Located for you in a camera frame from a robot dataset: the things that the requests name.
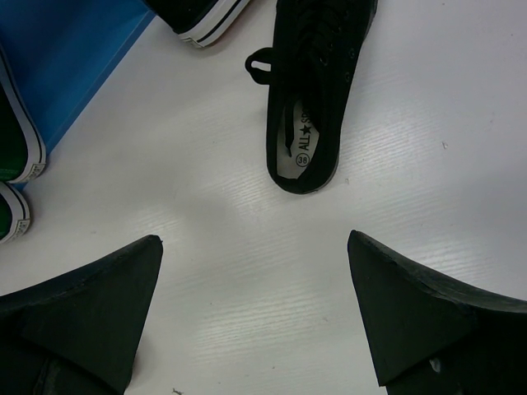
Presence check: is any blue shoe shelf frame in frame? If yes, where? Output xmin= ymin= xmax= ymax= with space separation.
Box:
xmin=0 ymin=0 xmax=156 ymax=154

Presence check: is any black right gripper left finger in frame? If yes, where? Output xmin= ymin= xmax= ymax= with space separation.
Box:
xmin=1 ymin=235 xmax=163 ymax=394

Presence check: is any black white-laced sneaker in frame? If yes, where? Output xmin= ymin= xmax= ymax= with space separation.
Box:
xmin=144 ymin=0 xmax=250 ymax=49

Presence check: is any all-black slip-on shoe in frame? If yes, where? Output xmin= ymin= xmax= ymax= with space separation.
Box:
xmin=245 ymin=1 xmax=377 ymax=195

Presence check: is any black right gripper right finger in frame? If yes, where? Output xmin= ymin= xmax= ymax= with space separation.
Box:
xmin=347 ymin=230 xmax=526 ymax=394

